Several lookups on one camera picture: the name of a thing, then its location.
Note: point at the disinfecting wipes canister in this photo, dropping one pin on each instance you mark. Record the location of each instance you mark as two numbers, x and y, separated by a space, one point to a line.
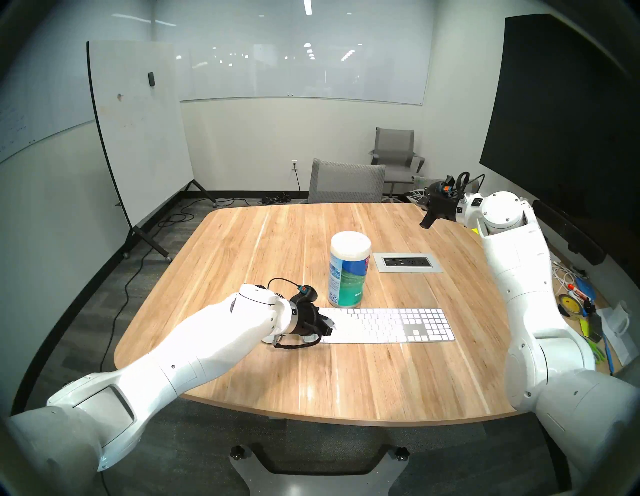
347 280

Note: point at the white mug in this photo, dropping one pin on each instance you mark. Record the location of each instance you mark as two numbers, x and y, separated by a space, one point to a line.
619 320

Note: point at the wall whiteboard with handwriting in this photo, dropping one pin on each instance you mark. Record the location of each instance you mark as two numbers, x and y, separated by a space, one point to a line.
45 100

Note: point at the black block eraser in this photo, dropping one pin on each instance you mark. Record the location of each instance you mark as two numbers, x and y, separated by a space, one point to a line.
596 327

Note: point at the yellow black tape roll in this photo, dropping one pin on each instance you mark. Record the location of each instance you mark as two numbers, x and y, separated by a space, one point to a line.
570 302

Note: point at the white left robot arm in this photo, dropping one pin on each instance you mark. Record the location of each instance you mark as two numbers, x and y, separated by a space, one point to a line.
175 360

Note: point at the small blue object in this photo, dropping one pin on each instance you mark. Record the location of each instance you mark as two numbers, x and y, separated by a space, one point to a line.
586 290

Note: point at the black video conference bar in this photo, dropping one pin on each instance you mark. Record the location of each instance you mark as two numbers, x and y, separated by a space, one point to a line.
570 232

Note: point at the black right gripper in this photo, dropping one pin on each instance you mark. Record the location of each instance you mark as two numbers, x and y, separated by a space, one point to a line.
442 205

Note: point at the blue pen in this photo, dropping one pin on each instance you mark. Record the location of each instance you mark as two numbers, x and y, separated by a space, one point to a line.
607 352

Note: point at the grey office armchair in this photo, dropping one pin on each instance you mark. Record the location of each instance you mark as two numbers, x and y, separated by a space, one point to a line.
395 150

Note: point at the table power outlet box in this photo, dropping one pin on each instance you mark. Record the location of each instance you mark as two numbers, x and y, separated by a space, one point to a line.
407 261

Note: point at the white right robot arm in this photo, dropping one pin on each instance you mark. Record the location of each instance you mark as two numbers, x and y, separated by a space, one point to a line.
540 310

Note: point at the large wall glass whiteboard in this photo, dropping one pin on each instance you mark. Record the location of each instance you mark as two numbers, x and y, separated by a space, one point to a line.
300 75

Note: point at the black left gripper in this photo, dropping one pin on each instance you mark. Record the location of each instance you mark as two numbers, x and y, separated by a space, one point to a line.
306 317

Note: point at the white keyboard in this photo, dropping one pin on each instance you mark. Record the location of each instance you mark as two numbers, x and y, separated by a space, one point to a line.
390 325

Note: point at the white orange marker pen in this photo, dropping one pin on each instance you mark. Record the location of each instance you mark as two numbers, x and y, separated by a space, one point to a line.
579 291

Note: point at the rolling whiteboard on stand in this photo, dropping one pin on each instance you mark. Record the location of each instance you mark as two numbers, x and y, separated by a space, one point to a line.
135 125

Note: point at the black wall television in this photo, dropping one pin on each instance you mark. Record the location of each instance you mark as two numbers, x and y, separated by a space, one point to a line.
560 125

